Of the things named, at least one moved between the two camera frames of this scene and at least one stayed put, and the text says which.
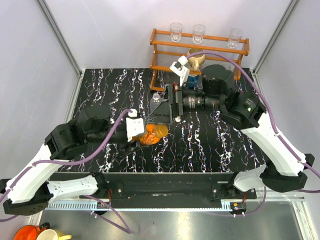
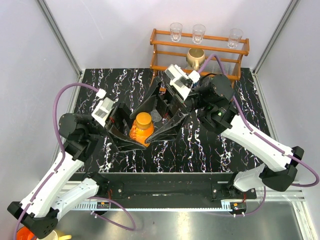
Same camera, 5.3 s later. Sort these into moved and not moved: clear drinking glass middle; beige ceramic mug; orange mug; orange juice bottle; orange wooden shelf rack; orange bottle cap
Moved: orange bottle cap; orange juice bottle
Not moved: orange mug; clear drinking glass middle; beige ceramic mug; orange wooden shelf rack
